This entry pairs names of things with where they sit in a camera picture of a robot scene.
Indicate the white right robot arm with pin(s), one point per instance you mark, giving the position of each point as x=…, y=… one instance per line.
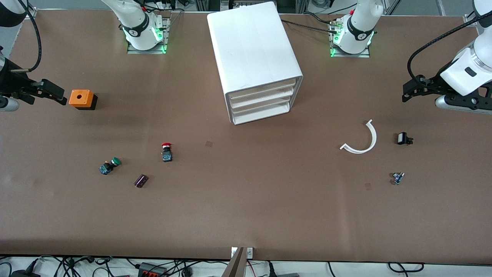
x=142, y=34

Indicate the white drawer cabinet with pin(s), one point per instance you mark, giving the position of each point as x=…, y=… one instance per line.
x=250, y=46

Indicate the white metal mounting bracket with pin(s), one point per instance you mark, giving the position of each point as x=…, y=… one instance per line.
x=250, y=252

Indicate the black power plug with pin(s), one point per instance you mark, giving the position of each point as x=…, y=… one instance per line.
x=272, y=271

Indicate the aluminium corner profile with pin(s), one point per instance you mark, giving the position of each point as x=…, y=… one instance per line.
x=32, y=13

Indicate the small metal blue component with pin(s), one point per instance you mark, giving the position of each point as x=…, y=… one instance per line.
x=397, y=178

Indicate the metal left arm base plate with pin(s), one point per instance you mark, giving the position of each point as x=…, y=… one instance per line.
x=365, y=55

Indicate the white curved plastic bracket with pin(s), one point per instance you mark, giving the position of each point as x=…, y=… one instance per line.
x=374, y=137

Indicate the aluminium frame profile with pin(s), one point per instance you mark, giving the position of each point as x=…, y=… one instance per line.
x=303, y=5

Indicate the black power adapter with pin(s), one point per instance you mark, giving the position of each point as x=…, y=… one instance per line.
x=25, y=274

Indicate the green push button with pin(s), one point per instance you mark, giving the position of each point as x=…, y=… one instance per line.
x=109, y=166

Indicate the orange box black base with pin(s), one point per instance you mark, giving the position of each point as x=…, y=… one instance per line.
x=86, y=100

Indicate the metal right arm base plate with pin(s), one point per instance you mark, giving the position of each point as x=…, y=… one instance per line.
x=132, y=50

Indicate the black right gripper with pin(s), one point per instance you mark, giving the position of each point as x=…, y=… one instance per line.
x=11, y=82

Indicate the black square push button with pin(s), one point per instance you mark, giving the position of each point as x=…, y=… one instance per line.
x=402, y=138

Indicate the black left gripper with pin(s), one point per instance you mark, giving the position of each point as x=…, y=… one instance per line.
x=431, y=84

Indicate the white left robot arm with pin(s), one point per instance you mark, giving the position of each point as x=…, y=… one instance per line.
x=459, y=77

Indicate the white plastic drawer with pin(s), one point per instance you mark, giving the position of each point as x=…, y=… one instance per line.
x=263, y=102
x=263, y=112
x=263, y=94

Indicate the black orange power strip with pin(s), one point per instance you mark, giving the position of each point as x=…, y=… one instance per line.
x=152, y=271

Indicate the red push button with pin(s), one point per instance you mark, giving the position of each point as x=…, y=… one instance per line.
x=166, y=154

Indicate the purple cylindrical capacitor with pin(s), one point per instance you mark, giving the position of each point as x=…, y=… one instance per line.
x=141, y=181

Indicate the grey camera support bar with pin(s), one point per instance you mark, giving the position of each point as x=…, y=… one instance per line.
x=236, y=265

